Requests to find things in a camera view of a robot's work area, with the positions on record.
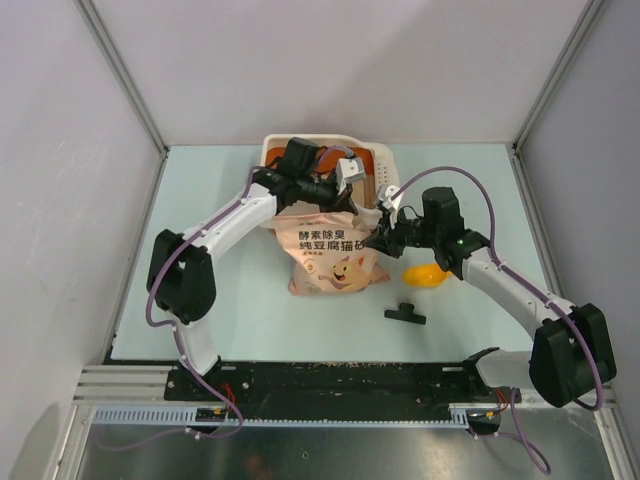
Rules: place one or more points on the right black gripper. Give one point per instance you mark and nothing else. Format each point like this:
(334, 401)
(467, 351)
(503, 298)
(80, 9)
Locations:
(384, 242)

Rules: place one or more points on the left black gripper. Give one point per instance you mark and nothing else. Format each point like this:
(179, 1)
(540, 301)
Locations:
(341, 202)

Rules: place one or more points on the black bag clip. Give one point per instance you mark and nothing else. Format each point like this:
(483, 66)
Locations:
(405, 312)

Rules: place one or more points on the yellow plastic scoop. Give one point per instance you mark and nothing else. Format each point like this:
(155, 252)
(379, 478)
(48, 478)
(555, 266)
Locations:
(425, 276)

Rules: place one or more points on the white orange litter box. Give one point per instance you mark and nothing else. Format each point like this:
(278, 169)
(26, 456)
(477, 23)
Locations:
(377, 159)

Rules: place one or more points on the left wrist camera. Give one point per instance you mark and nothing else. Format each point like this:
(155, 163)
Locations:
(349, 171)

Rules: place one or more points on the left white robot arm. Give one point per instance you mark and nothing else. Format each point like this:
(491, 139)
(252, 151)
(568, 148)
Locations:
(181, 278)

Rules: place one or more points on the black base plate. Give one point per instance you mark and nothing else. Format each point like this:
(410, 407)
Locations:
(351, 407)

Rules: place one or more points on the grey cable duct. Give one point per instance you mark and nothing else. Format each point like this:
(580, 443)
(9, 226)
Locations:
(160, 415)

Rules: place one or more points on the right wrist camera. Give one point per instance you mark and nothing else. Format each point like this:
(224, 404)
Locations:
(388, 202)

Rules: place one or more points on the pink cat litter bag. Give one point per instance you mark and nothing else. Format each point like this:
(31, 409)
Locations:
(329, 254)

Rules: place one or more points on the aluminium frame rail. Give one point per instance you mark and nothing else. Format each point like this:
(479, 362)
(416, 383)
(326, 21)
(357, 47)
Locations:
(125, 387)

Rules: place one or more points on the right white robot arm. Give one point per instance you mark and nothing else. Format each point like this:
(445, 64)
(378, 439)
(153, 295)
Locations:
(571, 353)

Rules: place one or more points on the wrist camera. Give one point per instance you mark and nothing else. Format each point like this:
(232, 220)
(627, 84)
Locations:
(388, 202)
(349, 171)

